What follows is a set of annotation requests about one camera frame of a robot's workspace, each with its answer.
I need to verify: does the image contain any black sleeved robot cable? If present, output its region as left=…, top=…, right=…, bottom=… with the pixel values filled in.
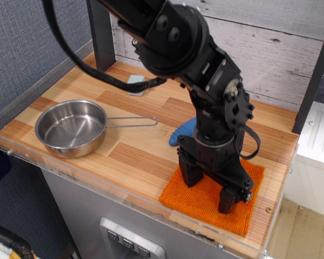
left=42, top=0, right=168, bottom=95

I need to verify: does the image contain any black mesh yellow bag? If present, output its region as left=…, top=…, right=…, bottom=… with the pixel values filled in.
left=0, top=233, right=37, bottom=258

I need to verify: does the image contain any blue handled metal spoon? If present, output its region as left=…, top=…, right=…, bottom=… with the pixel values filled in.
left=169, top=118, right=197, bottom=146

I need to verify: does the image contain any grey toy fridge cabinet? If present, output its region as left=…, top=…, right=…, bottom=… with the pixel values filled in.
left=40, top=168, right=249, bottom=259

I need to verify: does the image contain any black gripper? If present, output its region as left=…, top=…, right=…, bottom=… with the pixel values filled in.
left=177, top=130, right=254, bottom=214

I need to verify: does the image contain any dark upright post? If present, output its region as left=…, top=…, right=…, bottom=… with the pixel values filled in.
left=87, top=0, right=116, bottom=72
left=292, top=42, right=324, bottom=134

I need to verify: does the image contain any silver dispenser button panel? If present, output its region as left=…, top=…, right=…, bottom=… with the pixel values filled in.
left=99, top=217, right=166, bottom=258

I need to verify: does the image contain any orange towel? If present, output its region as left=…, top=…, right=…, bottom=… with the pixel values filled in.
left=159, top=160, right=265, bottom=235

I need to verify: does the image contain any dark left upright post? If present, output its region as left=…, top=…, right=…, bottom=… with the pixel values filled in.
left=87, top=0, right=116, bottom=72

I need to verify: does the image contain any dark right upright post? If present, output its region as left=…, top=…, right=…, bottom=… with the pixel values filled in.
left=292, top=42, right=324, bottom=134

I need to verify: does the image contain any stainless steel pan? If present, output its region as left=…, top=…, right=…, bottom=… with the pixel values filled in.
left=35, top=100, right=158, bottom=159

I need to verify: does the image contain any clear acrylic front guard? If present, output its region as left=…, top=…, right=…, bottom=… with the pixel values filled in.
left=0, top=121, right=299, bottom=258

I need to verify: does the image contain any white side cabinet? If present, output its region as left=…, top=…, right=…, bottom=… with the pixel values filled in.
left=284, top=101, right=324, bottom=215

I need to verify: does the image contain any grey cube block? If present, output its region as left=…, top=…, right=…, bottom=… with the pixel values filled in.
left=127, top=74, right=145, bottom=97

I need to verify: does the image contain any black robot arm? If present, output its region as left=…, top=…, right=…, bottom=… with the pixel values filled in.
left=102, top=1, right=257, bottom=214

